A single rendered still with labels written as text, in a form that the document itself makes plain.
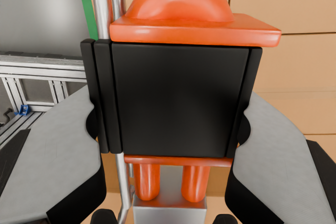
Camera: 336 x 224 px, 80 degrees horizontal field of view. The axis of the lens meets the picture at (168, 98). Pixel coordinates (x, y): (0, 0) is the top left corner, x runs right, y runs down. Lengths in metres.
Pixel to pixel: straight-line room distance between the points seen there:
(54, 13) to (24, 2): 0.16
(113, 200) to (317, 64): 0.73
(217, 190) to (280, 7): 0.53
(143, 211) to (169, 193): 0.02
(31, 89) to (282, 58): 1.23
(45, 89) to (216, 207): 1.09
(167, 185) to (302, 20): 0.65
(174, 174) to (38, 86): 1.18
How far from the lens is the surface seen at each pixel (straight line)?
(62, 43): 1.39
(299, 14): 0.75
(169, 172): 0.21
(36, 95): 1.36
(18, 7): 1.46
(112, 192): 0.44
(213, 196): 0.44
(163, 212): 0.19
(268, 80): 0.78
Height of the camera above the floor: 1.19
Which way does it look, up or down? 60 degrees down
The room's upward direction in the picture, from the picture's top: 177 degrees counter-clockwise
